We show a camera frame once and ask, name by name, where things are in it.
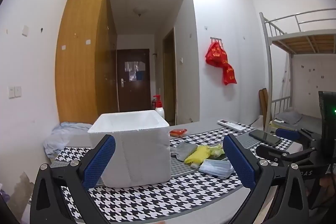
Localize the black white houndstooth mat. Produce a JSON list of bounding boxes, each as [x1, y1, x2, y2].
[[50, 123, 302, 224]]

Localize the green snack packet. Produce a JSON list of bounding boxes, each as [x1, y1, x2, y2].
[[210, 144, 226, 160]]

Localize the grey sock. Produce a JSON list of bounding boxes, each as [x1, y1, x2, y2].
[[171, 141, 198, 161]]

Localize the wooden side door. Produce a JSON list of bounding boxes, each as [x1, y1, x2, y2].
[[162, 28, 177, 126]]

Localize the small red plastic bag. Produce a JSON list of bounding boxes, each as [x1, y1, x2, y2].
[[223, 63, 237, 86]]

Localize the light blue bedding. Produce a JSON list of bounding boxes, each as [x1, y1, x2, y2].
[[43, 122, 93, 157]]

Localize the white pump bottle red cap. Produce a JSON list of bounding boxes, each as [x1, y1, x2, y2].
[[153, 95, 165, 119]]

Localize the white hanging cloth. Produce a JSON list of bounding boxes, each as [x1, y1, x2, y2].
[[281, 53, 292, 109]]

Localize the grey pillow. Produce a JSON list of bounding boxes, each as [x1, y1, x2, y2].
[[274, 110, 302, 125]]

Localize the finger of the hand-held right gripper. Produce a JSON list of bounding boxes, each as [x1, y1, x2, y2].
[[275, 128, 317, 142], [256, 145, 319, 161]]

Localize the blue face mask pack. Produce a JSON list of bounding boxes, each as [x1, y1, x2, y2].
[[199, 158, 234, 178]]

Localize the black phone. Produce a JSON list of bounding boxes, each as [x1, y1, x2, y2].
[[248, 130, 282, 147]]

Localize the large red plastic bag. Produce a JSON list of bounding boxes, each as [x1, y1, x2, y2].
[[205, 40, 229, 67]]

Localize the white remote control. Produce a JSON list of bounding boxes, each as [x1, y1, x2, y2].
[[217, 119, 247, 132]]

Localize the white paper notice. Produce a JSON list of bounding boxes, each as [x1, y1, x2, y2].
[[125, 62, 146, 73]]

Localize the grey metal bunk bed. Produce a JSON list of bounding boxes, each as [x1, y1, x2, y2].
[[259, 7, 336, 132]]

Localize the wooden wardrobe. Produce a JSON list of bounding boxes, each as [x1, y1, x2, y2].
[[55, 0, 119, 125]]

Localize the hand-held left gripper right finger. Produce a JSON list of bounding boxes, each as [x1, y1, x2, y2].
[[223, 134, 310, 224]]

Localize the yellow foam net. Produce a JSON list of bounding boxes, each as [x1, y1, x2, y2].
[[184, 145, 214, 164]]

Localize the white foam box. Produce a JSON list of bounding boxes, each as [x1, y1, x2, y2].
[[87, 109, 171, 188]]

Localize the wooden boards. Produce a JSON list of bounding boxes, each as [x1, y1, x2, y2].
[[259, 88, 272, 132]]

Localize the dark brown door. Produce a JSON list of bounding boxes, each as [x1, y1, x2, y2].
[[117, 49, 151, 113]]

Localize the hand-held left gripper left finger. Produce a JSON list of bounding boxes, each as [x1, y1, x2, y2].
[[30, 134, 116, 224]]

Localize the red snack packet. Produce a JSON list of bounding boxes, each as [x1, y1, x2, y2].
[[169, 128, 188, 138]]

